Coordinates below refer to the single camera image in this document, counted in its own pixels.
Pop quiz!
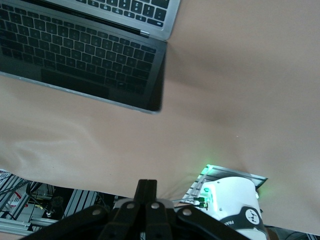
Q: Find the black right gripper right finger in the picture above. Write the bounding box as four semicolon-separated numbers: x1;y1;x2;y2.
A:
144;179;251;240

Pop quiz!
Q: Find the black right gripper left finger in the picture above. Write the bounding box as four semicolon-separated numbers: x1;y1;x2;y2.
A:
24;179;149;240

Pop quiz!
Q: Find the aluminium frame rail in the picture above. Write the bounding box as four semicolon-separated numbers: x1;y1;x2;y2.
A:
0;187;101;236

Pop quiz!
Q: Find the grey laptop computer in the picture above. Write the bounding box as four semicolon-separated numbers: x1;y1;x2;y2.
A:
0;0;182;116

